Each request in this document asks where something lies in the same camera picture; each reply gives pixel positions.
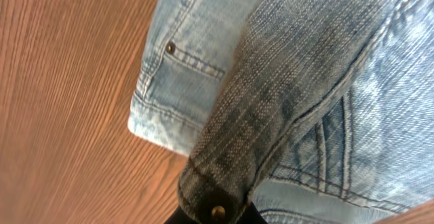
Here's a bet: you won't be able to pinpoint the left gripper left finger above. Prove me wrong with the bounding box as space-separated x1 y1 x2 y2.
164 206 195 224

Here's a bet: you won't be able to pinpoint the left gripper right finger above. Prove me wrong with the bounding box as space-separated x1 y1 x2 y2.
237 203 267 224

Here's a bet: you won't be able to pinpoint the light blue denim shorts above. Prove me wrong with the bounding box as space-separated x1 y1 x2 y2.
127 0 433 223

